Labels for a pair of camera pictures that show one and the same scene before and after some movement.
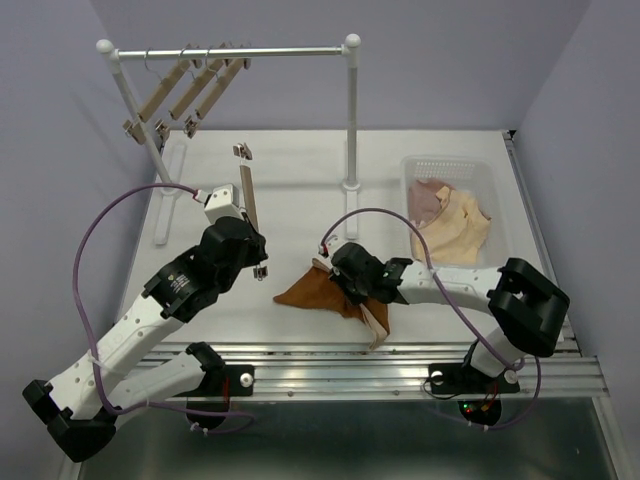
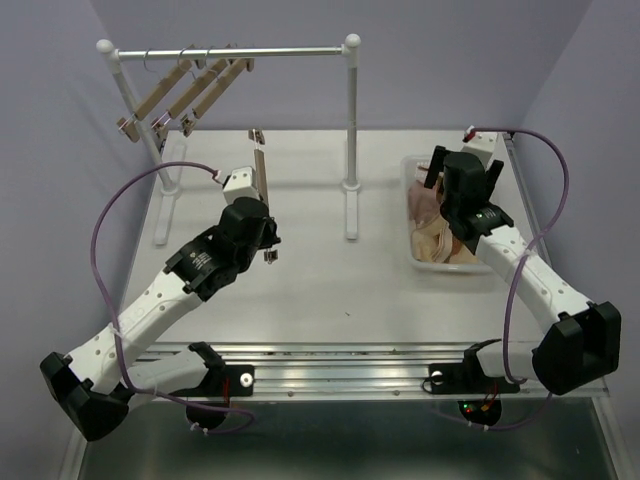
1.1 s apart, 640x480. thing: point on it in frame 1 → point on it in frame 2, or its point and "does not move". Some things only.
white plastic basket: [458, 207] does not move
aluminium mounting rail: [543, 368] does not move
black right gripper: [339, 277] → [436, 166]
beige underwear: [456, 235] does not move
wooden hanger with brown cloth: [244, 153] → [256, 137]
